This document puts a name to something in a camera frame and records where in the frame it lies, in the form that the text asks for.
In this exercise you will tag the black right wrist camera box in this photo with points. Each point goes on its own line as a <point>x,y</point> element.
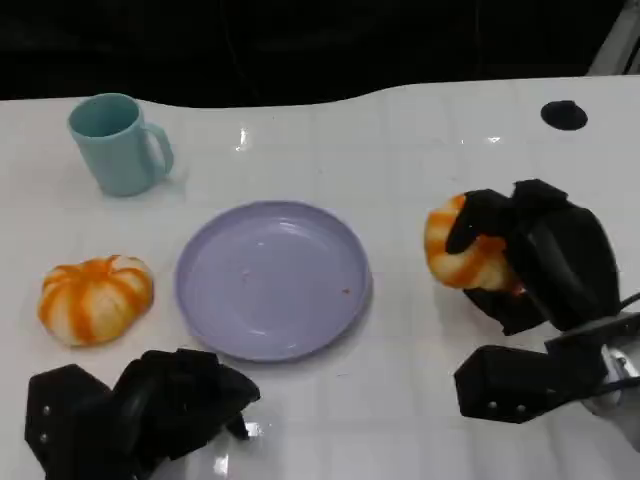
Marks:
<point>520,385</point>

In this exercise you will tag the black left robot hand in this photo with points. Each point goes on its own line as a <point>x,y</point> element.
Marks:
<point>175,400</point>

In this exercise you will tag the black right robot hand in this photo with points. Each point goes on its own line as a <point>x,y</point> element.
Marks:
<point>565,260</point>

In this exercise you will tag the orange and white bread roll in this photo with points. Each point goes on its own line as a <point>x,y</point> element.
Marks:
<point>442,250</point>
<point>95,300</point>

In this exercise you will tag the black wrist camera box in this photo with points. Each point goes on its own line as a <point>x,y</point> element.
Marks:
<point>65,425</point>
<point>520,385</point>

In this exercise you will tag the lilac plate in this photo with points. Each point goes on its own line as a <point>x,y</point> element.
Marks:
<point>272,282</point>

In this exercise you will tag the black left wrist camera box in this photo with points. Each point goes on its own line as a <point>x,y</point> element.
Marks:
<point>65,425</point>

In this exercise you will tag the pale green mug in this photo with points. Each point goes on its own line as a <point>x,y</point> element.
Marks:
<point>117,152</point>

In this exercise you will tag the white furniture frame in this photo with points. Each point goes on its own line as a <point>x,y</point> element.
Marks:
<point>617,45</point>

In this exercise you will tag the black round table grommet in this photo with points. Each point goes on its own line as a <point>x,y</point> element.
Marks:
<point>564,115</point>

